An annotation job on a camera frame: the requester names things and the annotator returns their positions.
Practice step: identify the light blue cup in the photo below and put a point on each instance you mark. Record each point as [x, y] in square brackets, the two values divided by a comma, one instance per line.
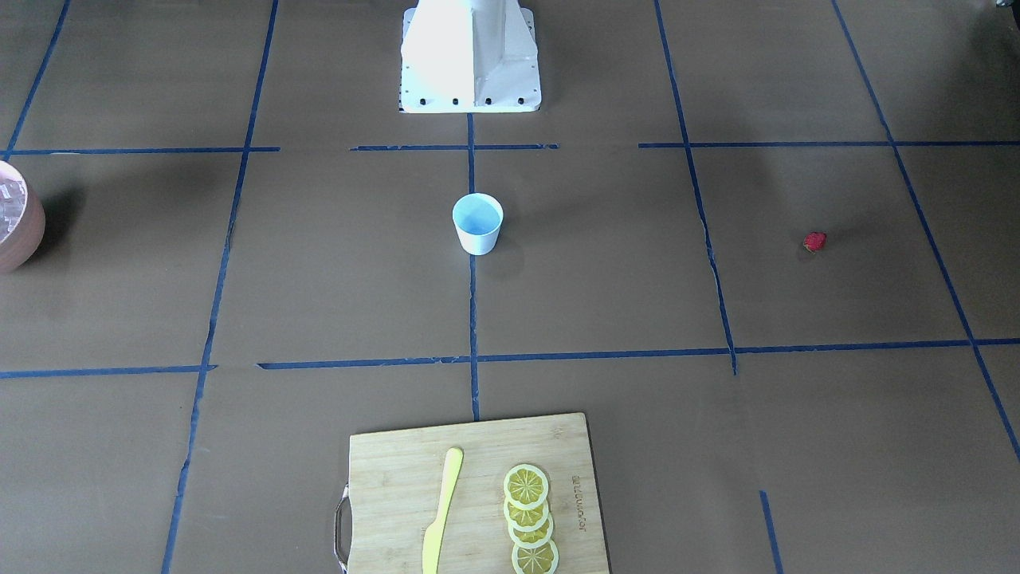
[477, 219]

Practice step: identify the pink bowl of ice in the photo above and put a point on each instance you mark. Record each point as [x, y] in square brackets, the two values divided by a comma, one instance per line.
[23, 219]

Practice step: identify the yellow plastic knife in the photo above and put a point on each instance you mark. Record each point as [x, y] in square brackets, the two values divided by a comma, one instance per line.
[432, 541]

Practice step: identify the bamboo cutting board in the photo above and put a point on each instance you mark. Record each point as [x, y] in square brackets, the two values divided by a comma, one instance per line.
[392, 491]

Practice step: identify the red strawberry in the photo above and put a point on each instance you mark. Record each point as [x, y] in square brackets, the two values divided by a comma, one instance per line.
[815, 241]

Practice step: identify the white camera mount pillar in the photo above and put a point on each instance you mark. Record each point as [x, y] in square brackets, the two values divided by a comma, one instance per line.
[469, 57]

